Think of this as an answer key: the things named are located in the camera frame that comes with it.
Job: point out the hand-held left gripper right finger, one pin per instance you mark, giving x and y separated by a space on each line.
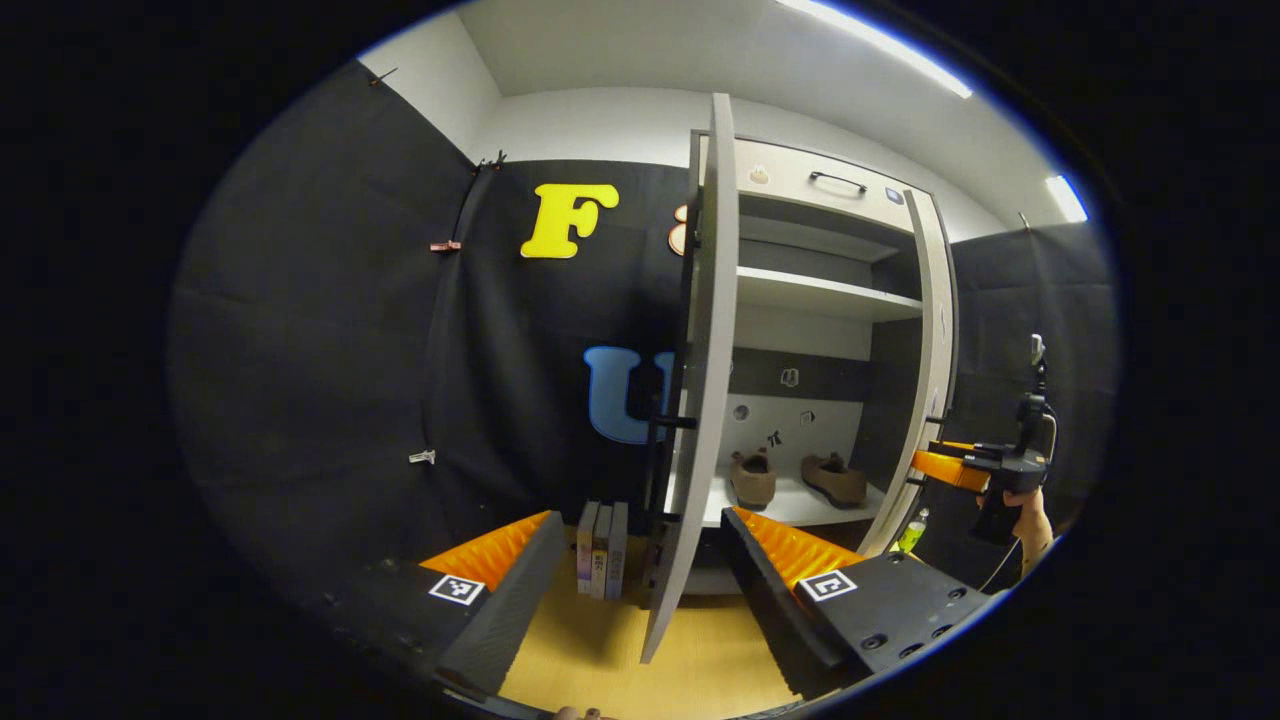
765 600

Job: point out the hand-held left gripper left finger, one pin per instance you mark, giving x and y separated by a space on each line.
520 600

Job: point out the beige cabinet drawer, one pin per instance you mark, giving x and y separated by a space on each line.
800 195

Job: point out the person's foot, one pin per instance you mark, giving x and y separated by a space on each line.
580 713

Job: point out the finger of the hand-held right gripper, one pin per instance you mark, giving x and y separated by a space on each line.
950 472
965 452

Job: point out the green bottle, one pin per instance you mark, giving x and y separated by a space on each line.
911 532

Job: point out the brown shoe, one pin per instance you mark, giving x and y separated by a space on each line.
752 482
835 482

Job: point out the small ceiling light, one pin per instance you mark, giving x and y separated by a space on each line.
1067 198

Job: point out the white shoe cabinet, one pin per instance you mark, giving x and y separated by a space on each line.
810 295

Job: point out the grey spine book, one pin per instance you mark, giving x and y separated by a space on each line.
601 552
619 550

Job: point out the white shoe cabinet door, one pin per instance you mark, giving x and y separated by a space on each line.
925 350
705 350

